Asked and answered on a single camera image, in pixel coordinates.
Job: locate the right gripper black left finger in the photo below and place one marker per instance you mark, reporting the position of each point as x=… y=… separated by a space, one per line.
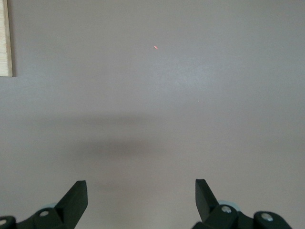
x=74 y=202

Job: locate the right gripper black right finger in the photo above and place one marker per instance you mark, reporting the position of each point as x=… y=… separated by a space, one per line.
x=206 y=202

